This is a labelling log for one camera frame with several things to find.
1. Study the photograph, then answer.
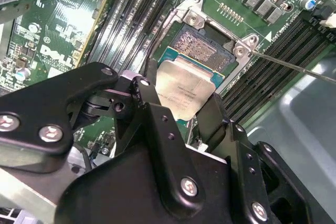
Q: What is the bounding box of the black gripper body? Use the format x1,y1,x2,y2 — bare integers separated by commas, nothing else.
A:
54,144,247,224

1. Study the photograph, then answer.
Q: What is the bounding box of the silver CPU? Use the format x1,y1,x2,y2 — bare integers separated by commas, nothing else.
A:
154,47,226,130

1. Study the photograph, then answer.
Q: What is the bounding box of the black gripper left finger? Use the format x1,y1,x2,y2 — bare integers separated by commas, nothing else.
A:
0,58,207,219

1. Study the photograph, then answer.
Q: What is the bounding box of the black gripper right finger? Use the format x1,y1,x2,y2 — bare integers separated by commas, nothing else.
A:
196,92,316,224

